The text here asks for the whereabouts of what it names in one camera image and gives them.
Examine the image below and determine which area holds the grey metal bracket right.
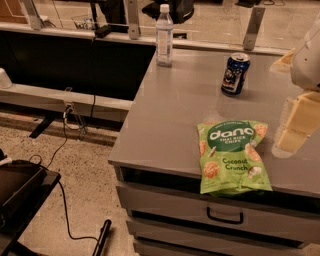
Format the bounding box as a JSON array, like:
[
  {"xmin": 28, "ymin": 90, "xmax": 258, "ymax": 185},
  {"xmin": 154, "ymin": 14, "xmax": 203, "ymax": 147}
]
[{"xmin": 243, "ymin": 7, "xmax": 265, "ymax": 51}]

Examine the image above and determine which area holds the grey metal bracket middle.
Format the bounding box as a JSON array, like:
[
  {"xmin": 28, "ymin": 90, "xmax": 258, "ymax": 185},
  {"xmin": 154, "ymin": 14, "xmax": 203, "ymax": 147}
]
[{"xmin": 126, "ymin": 0, "xmax": 140, "ymax": 40}]

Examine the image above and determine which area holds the grey metal bracket left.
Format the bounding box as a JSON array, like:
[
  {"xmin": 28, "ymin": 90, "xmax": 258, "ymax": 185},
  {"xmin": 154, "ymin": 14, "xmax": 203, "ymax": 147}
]
[{"xmin": 21, "ymin": 0, "xmax": 43, "ymax": 30}]

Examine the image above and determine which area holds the black chair leg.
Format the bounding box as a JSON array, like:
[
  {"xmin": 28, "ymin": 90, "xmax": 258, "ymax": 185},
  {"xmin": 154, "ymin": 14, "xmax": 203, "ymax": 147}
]
[{"xmin": 92, "ymin": 219, "xmax": 112, "ymax": 256}]

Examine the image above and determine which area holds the black drawer handle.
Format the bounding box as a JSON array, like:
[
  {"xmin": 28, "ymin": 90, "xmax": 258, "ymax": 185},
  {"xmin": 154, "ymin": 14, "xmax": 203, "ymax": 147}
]
[{"xmin": 206, "ymin": 207, "xmax": 244, "ymax": 225}]

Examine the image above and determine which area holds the grey drawer cabinet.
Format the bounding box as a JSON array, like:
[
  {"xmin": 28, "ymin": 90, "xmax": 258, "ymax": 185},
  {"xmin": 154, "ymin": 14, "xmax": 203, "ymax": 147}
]
[{"xmin": 109, "ymin": 50, "xmax": 320, "ymax": 256}]

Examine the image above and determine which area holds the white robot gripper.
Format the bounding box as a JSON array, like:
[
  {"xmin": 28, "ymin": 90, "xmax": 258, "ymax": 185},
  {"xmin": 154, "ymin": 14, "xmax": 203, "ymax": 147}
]
[{"xmin": 270, "ymin": 17, "xmax": 320, "ymax": 154}]

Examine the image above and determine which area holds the grey metal bracket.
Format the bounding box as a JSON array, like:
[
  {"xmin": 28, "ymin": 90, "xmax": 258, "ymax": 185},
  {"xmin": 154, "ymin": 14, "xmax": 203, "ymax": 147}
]
[
  {"xmin": 126, "ymin": 0, "xmax": 140, "ymax": 40},
  {"xmin": 243, "ymin": 7, "xmax": 265, "ymax": 51},
  {"xmin": 21, "ymin": 0, "xmax": 43, "ymax": 30}
]

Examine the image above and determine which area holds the black power adapter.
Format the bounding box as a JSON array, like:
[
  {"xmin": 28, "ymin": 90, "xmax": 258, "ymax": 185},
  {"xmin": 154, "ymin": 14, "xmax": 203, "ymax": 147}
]
[{"xmin": 95, "ymin": 25, "xmax": 112, "ymax": 38}]

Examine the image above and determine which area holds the green rice chip bag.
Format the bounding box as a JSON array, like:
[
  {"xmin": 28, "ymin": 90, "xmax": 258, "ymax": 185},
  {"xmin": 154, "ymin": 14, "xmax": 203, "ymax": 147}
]
[{"xmin": 197, "ymin": 120, "xmax": 272, "ymax": 196}]

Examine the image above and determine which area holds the black side table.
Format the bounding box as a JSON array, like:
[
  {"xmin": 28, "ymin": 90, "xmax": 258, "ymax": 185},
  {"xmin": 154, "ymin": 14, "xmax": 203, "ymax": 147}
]
[{"xmin": 0, "ymin": 160, "xmax": 61, "ymax": 256}]

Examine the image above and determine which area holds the black floor cable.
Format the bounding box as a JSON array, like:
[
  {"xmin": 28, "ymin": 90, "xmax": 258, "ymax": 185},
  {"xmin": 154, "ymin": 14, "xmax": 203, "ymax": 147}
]
[{"xmin": 28, "ymin": 94, "xmax": 101, "ymax": 242}]

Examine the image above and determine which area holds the clear plastic water bottle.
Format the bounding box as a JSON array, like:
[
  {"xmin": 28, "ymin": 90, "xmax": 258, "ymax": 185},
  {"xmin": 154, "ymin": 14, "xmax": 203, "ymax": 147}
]
[{"xmin": 156, "ymin": 4, "xmax": 173, "ymax": 67}]

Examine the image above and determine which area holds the blue pepsi can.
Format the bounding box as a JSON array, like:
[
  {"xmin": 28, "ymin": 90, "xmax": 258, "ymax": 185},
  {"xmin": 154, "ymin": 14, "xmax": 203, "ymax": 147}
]
[{"xmin": 221, "ymin": 52, "xmax": 250, "ymax": 96}]

